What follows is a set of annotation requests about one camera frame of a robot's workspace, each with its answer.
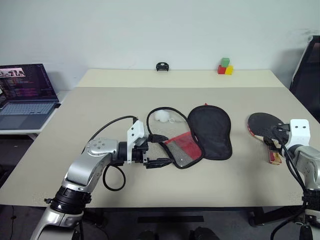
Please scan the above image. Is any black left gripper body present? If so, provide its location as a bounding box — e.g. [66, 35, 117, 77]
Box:
[131, 136, 151, 168]

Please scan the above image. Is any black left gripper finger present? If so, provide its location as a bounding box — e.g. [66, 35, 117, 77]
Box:
[145, 157, 174, 171]
[147, 134, 169, 144]

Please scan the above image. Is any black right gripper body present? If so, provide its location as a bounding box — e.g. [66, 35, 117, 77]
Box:
[271, 121, 292, 145]

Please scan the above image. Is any black rubber table tennis paddle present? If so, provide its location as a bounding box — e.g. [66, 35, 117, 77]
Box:
[247, 112, 285, 166]

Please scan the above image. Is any black red paddle case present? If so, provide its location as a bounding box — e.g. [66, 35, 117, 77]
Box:
[146, 103, 233, 170]

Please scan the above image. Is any black office chair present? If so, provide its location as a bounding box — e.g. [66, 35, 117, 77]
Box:
[289, 35, 320, 123]

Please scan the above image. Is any small black plastic holder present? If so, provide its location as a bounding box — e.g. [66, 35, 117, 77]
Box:
[155, 62, 171, 73]

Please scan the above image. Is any dark rounded shape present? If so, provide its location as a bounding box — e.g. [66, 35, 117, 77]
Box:
[189, 226, 219, 240]

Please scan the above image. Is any white side table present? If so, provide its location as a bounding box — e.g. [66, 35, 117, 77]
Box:
[0, 89, 69, 141]

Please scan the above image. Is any open dark laptop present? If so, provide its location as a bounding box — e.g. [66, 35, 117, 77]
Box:
[0, 63, 62, 131]

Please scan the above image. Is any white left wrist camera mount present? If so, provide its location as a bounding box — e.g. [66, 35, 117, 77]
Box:
[125, 120, 149, 165]

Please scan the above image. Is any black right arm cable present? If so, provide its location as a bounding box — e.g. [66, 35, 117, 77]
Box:
[274, 126, 309, 198]

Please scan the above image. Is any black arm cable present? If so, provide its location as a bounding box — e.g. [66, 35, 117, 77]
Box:
[274, 126, 309, 198]
[82, 115, 140, 192]

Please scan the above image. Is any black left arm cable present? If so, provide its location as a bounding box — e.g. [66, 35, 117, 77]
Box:
[82, 115, 140, 192]

